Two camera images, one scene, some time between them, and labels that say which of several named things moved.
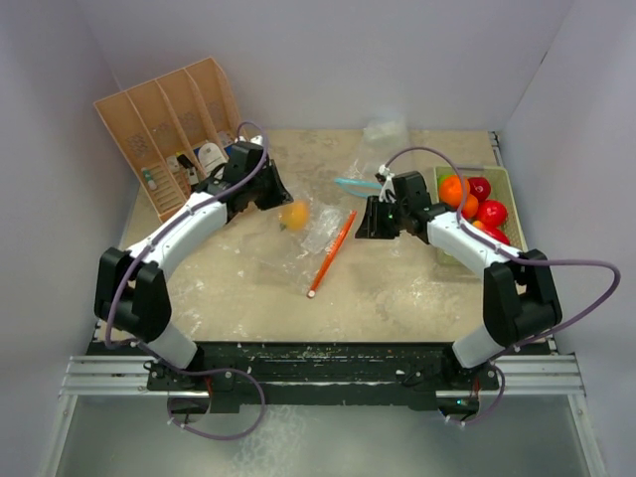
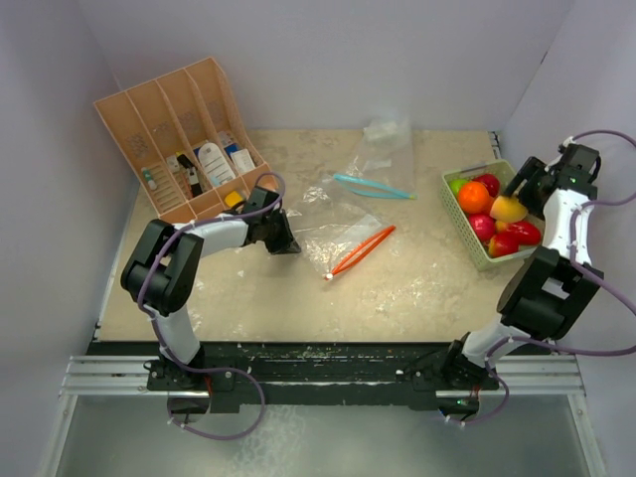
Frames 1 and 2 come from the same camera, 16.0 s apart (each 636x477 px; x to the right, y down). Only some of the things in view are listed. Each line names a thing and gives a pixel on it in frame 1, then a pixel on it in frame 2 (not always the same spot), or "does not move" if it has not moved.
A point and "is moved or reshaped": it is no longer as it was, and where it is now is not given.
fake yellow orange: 295,215 → 508,210
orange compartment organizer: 174,131 does not move
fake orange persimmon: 452,190 → 473,197
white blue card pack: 211,156 does not move
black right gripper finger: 369,227 → 527,171
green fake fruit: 442,177 → 456,184
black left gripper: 279,195 → 286,242
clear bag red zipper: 294,244 is moved or reshaped
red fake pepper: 500,232 → 526,233
